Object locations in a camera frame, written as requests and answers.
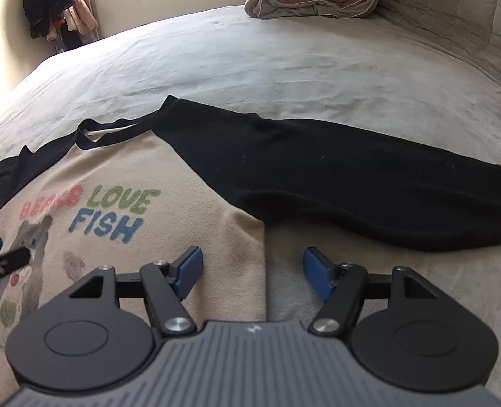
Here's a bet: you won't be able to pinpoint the beige and black sweatshirt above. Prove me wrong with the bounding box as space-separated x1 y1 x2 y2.
0 97 501 404

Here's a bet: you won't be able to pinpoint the pink clothes on rack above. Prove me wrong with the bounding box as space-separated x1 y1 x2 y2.
46 0 99 43

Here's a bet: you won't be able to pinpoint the grey bed sheet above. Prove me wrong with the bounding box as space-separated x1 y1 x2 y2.
0 7 501 398

